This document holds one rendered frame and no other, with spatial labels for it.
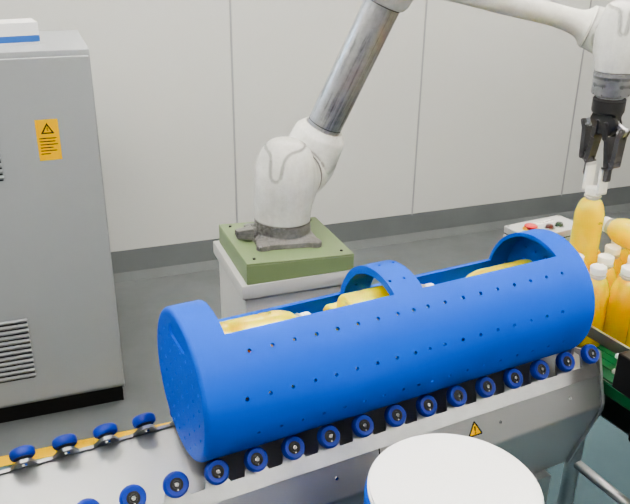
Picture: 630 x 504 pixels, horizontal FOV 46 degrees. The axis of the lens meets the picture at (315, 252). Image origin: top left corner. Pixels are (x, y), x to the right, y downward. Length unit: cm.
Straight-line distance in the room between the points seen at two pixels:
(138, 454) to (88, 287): 157
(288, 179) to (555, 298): 75
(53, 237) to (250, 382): 175
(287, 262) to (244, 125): 238
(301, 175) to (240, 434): 85
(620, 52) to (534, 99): 325
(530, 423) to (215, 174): 290
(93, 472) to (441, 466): 63
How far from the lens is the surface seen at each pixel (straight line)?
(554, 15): 199
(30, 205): 287
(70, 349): 313
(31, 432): 324
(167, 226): 433
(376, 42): 207
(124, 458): 151
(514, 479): 131
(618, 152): 191
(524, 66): 498
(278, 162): 196
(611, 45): 186
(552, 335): 165
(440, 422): 160
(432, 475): 129
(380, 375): 140
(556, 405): 179
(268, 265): 193
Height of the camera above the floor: 186
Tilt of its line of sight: 24 degrees down
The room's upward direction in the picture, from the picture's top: 1 degrees clockwise
